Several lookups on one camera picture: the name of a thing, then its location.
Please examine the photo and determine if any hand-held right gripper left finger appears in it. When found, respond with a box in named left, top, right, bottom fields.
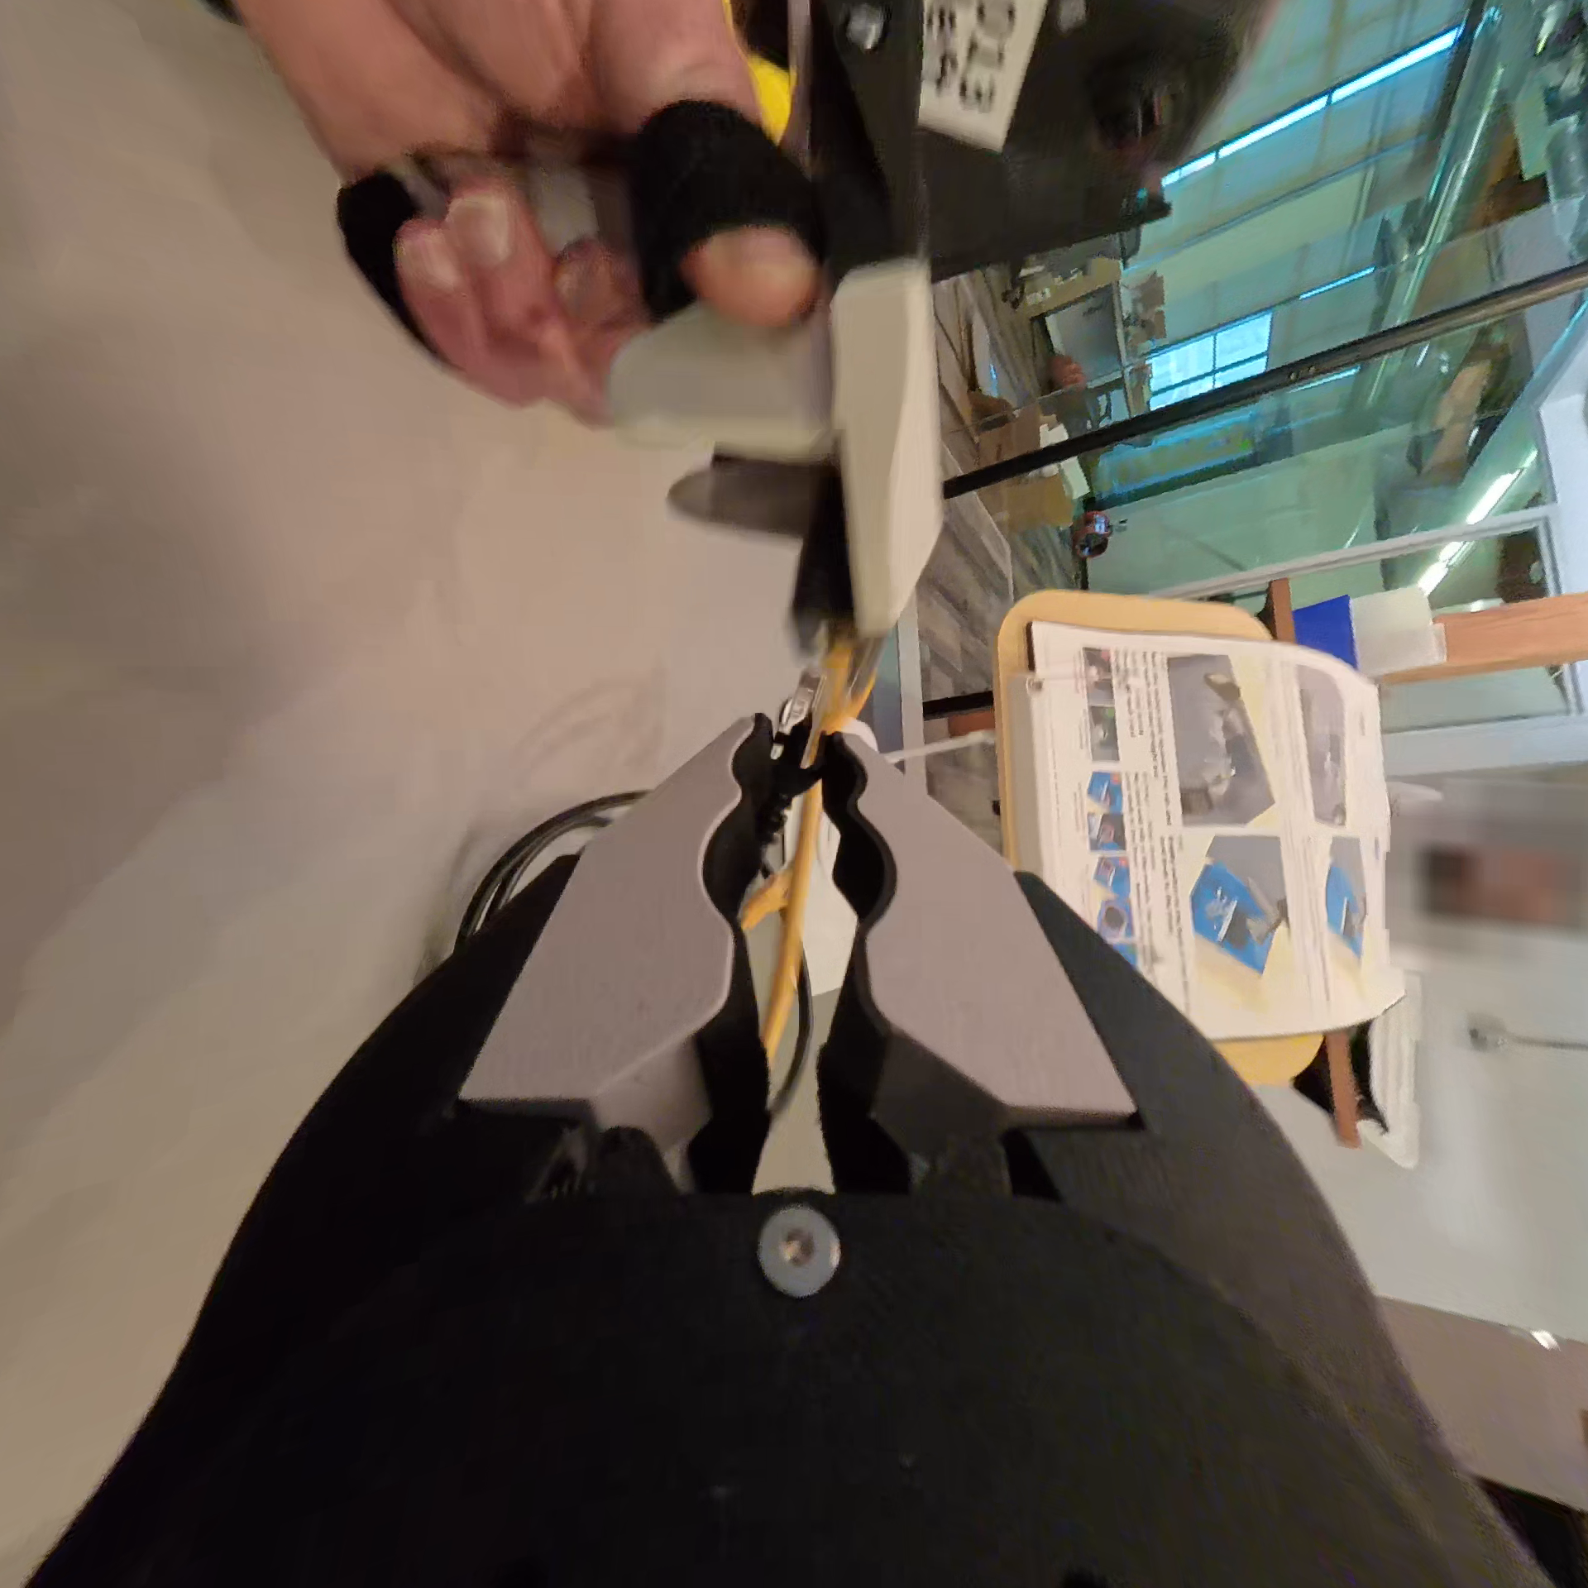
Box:
left=460, top=713, right=778, bottom=1195

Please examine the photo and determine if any printed instruction sheet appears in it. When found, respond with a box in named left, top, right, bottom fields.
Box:
left=1023, top=620, right=1411, bottom=1042

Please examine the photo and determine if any instruction sheet on clipboard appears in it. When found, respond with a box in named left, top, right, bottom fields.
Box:
left=999, top=594, right=1330, bottom=1087

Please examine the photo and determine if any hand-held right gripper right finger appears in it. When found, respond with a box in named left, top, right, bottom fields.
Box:
left=813, top=732, right=1144, bottom=1195

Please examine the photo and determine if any black ethernet cable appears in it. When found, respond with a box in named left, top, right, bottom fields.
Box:
left=452, top=788, right=821, bottom=1119

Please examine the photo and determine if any thin black rail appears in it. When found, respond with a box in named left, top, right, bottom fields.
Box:
left=944, top=267, right=1588, bottom=497

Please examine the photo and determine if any white box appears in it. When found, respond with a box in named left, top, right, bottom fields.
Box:
left=1352, top=582, right=1447, bottom=671

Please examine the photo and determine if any blue box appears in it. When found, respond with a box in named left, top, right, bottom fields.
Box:
left=1290, top=596, right=1360, bottom=677

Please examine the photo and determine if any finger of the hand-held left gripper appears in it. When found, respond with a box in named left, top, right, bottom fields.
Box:
left=795, top=257, right=948, bottom=637

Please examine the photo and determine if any yellow ethernet cable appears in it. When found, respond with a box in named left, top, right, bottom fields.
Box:
left=738, top=626, right=889, bottom=1059

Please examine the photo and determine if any wooden beam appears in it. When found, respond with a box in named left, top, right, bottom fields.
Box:
left=1377, top=594, right=1588, bottom=686

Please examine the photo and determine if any person's left hand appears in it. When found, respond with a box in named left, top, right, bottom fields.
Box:
left=237, top=0, right=827, bottom=423

